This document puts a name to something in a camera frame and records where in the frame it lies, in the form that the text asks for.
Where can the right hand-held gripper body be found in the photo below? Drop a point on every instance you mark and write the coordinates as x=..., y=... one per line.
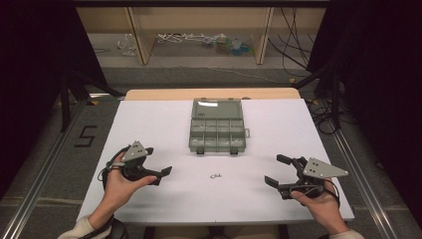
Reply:
x=315, y=169

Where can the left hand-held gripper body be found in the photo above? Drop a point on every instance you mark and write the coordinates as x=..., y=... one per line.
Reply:
x=134, y=152

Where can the clear plastic compartment box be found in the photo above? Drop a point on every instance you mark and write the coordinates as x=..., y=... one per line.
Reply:
x=217, y=127

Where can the person's left hand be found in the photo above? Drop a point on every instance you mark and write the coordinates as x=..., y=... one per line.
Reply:
x=121, y=187

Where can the person's right hand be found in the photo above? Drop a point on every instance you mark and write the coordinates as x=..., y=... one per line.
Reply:
x=323, y=207

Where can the white board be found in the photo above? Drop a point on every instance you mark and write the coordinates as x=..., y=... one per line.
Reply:
x=212, y=202

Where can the black tripod stand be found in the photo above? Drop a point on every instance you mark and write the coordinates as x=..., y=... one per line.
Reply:
x=331, y=93
x=71, y=96

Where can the wooden table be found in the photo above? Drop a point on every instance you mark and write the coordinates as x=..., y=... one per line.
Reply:
x=212, y=94

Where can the clear plastic bag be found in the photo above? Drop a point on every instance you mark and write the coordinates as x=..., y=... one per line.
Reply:
x=127, y=45

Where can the black curtain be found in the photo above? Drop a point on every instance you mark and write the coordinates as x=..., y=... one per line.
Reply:
x=36, y=66
x=381, y=83

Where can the pile of colourful plastic pieces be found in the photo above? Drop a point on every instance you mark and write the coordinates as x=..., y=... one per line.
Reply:
x=229, y=45

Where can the wooden shelf unit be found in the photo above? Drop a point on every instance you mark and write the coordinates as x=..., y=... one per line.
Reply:
x=202, y=20

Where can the aluminium rail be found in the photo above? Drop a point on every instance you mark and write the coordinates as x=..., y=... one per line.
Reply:
x=365, y=186
x=40, y=179

